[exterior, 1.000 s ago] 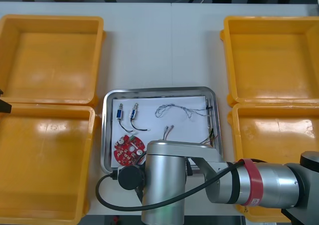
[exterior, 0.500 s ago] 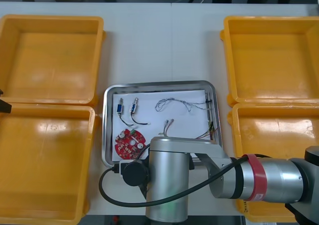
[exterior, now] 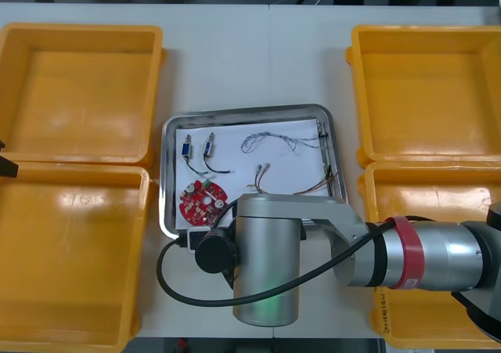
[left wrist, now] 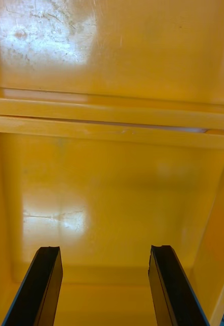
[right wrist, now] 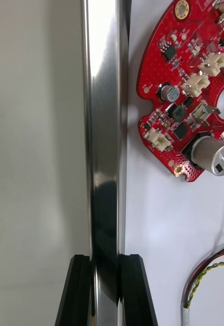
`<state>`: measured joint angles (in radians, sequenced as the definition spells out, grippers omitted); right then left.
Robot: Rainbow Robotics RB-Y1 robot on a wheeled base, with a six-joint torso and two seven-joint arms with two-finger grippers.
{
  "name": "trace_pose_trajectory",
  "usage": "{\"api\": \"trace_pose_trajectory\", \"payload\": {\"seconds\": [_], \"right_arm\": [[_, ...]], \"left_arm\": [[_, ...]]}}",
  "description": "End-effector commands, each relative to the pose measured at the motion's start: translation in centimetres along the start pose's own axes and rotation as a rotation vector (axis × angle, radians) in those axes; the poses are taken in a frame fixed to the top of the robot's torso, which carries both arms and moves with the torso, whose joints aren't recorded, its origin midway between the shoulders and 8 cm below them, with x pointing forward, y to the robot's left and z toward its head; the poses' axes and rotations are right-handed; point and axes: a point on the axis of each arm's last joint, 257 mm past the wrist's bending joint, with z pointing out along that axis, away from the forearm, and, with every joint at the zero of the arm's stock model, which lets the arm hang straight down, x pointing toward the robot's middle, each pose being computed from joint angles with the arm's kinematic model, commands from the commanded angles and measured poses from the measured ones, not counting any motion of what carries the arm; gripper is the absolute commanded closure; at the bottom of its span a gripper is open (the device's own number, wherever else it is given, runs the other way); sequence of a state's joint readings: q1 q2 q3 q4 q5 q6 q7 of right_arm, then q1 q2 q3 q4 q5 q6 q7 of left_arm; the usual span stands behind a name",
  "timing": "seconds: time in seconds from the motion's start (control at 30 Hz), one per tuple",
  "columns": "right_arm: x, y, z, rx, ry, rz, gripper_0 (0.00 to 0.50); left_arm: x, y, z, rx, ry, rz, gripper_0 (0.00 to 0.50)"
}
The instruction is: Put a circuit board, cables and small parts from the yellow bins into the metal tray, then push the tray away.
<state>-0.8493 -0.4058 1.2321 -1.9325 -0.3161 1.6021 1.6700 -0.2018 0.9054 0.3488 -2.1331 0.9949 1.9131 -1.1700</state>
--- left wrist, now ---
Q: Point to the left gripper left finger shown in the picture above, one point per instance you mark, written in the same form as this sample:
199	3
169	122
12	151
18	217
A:
38	287

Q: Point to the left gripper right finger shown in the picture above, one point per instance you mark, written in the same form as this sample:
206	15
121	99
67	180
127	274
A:
173	287

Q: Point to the yellow-orange plastic bin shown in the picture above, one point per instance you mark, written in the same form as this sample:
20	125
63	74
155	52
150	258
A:
142	51
117	203

